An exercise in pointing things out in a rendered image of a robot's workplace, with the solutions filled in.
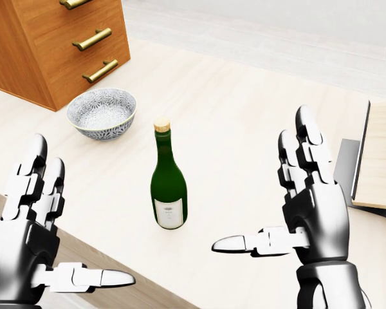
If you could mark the pale wood wine rack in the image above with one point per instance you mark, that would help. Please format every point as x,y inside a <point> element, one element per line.
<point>381,154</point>

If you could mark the grey patterned bowl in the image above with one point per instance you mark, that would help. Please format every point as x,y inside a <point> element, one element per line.
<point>99,112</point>

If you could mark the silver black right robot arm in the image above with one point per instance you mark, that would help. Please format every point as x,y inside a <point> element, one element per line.
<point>337,286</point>

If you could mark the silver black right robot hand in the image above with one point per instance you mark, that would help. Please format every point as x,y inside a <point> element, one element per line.
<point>325,222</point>

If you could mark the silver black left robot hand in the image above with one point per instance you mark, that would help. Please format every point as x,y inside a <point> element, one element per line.
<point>22,251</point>

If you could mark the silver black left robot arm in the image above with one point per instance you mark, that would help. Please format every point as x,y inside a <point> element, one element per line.
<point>6,306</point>

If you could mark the green wine bottle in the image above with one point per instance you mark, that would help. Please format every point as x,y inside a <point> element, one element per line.
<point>168,180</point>

